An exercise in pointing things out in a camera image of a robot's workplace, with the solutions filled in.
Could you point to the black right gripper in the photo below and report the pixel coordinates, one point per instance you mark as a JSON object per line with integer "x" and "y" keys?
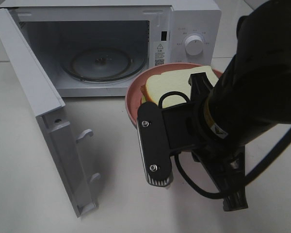
{"x": 187, "y": 129}

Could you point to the sandwich with white bread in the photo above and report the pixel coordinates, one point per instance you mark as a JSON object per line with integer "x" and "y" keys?
{"x": 176, "y": 80}

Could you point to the pink round plate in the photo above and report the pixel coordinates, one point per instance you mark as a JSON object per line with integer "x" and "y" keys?
{"x": 134, "y": 94}

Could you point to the white microwave door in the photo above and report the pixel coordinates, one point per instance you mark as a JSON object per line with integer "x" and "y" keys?
{"x": 49, "y": 110}

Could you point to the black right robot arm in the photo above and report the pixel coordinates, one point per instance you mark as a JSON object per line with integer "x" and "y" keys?
{"x": 252, "y": 96}

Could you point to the upper white microwave knob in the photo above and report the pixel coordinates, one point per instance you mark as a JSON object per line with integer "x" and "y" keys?
{"x": 194, "y": 45}

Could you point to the glass microwave turntable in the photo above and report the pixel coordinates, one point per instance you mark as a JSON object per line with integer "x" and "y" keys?
{"x": 106, "y": 64}

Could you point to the white microwave oven body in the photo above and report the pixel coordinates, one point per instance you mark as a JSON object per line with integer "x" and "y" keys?
{"x": 159, "y": 28}

